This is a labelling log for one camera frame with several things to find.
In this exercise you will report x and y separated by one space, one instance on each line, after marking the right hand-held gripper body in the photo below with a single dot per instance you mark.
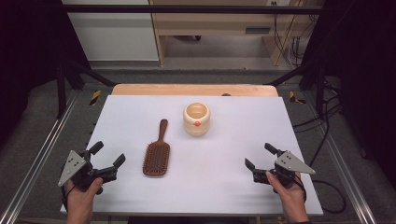
291 163

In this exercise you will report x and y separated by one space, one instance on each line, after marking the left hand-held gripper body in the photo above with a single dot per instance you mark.
74 166

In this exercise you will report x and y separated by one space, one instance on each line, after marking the brown wooden hairbrush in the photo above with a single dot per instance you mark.
156 158

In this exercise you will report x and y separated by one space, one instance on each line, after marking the cream ribbed cup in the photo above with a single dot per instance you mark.
196 127

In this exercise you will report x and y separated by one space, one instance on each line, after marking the person's right hand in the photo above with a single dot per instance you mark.
292 199

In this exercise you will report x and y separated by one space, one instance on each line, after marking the person's left hand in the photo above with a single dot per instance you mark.
81 202

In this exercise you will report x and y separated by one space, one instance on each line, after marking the yellow black hazard tape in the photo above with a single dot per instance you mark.
294 97
95 97

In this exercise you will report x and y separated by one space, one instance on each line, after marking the light wooden table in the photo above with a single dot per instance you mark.
174 89

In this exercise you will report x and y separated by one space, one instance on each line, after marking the dark curtain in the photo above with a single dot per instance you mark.
28 62
367 77

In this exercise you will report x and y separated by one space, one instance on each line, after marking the white cabinet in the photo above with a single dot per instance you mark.
115 34

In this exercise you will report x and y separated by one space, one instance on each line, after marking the grey desk label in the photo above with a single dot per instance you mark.
257 30

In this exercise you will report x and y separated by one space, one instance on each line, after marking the white power socket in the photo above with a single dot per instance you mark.
278 2

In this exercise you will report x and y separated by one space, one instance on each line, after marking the silver metal rail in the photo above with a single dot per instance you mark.
37 155
345 174

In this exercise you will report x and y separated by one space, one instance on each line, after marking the black frame post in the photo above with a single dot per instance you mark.
320 93
61 93

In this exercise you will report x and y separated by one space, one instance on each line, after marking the black diagonal frame strut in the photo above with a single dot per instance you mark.
289 74
93 74

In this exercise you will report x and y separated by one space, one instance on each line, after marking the black horizontal frame bar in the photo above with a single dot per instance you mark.
186 8

